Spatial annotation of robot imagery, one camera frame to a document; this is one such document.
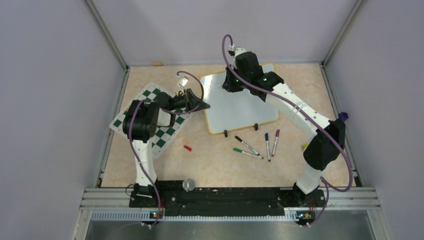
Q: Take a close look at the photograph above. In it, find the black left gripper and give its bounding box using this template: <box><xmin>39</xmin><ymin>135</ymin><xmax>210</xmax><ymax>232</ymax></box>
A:
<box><xmin>168</xmin><ymin>88</ymin><xmax>210</xmax><ymax>113</ymax></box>

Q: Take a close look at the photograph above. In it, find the grey round knob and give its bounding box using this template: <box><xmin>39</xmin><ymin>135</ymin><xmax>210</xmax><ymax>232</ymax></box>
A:
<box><xmin>182</xmin><ymin>178</ymin><xmax>196</xmax><ymax>192</ymax></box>

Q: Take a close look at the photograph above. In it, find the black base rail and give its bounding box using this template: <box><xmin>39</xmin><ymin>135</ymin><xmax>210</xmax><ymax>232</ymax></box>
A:
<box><xmin>129</xmin><ymin>180</ymin><xmax>325</xmax><ymax>217</ymax></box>

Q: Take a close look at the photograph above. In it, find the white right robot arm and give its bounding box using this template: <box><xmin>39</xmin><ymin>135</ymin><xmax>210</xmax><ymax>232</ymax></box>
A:
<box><xmin>222</xmin><ymin>45</ymin><xmax>346</xmax><ymax>206</ymax></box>

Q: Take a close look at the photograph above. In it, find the blue whiteboard marker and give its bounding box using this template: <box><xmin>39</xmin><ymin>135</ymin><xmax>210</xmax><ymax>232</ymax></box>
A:
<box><xmin>264</xmin><ymin>133</ymin><xmax>271</xmax><ymax>162</ymax></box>

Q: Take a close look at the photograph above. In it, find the green whiteboard marker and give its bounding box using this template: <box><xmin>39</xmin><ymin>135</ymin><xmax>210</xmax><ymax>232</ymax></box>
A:
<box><xmin>232</xmin><ymin>148</ymin><xmax>264</xmax><ymax>160</ymax></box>

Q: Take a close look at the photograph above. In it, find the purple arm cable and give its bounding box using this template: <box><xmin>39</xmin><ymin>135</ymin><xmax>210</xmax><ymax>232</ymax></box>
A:
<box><xmin>127</xmin><ymin>70</ymin><xmax>205</xmax><ymax>229</ymax></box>
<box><xmin>221</xmin><ymin>34</ymin><xmax>355</xmax><ymax>229</ymax></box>

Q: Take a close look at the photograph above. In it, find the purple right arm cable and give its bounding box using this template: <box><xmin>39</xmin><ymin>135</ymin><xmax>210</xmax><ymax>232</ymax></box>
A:
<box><xmin>221</xmin><ymin>34</ymin><xmax>355</xmax><ymax>229</ymax></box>

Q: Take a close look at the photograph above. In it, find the purple block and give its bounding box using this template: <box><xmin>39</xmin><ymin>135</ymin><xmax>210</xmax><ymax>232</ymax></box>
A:
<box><xmin>338</xmin><ymin>112</ymin><xmax>349</xmax><ymax>122</ymax></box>

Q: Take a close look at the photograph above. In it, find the yellow framed whiteboard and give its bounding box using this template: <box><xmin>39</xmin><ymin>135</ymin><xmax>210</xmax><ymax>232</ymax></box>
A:
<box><xmin>200</xmin><ymin>71</ymin><xmax>279</xmax><ymax>134</ymax></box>

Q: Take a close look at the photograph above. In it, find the green white toy brick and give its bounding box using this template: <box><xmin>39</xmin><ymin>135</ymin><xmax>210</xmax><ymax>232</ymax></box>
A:
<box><xmin>301</xmin><ymin>143</ymin><xmax>309</xmax><ymax>151</ymax></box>

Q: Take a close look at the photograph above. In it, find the black whiteboard marker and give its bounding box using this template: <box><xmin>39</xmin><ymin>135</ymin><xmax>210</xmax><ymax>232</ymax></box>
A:
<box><xmin>234</xmin><ymin>135</ymin><xmax>260</xmax><ymax>156</ymax></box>

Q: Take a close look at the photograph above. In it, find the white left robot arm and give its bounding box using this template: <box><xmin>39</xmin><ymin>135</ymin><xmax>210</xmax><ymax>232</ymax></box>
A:
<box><xmin>122</xmin><ymin>88</ymin><xmax>210</xmax><ymax>207</ymax></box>

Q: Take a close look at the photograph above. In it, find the red marker cap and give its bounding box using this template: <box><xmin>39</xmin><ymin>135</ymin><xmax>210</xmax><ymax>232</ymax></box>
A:
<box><xmin>183</xmin><ymin>145</ymin><xmax>192</xmax><ymax>152</ymax></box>

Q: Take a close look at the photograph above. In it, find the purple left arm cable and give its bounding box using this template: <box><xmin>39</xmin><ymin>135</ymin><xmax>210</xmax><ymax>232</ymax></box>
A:
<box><xmin>127</xmin><ymin>70</ymin><xmax>205</xmax><ymax>229</ymax></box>

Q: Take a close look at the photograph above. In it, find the small wooden block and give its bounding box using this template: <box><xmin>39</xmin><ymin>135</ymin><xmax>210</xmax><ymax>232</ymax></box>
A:
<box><xmin>152</xmin><ymin>61</ymin><xmax>163</xmax><ymax>67</ymax></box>

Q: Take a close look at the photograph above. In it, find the green white chessboard mat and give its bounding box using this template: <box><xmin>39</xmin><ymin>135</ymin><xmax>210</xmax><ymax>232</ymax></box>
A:
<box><xmin>109</xmin><ymin>83</ymin><xmax>193</xmax><ymax>159</ymax></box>

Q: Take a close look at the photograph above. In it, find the purple whiteboard marker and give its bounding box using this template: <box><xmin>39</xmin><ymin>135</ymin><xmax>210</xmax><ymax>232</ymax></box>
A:
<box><xmin>271</xmin><ymin>129</ymin><xmax>280</xmax><ymax>157</ymax></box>

